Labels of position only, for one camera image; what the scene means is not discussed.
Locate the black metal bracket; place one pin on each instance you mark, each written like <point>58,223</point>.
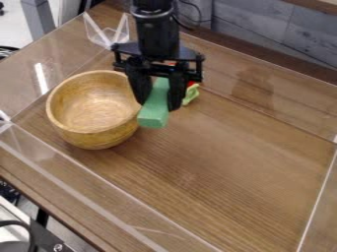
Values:
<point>48,242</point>

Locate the clear acrylic corner bracket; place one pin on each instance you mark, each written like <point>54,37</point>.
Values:
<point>108,36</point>

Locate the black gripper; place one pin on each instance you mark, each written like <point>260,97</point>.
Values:
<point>183,66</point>

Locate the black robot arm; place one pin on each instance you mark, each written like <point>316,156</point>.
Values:
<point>159,55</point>

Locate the brown wooden bowl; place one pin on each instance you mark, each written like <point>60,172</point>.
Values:
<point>92,110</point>

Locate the clear acrylic tray wall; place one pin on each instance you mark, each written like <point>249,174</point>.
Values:
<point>100,211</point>

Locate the red plush strawberry toy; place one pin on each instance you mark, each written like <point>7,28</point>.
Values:
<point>192,93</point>

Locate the grey table leg post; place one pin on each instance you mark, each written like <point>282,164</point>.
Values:
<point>40,17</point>

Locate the green rectangular stick block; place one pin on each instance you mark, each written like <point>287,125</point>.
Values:
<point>153,115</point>

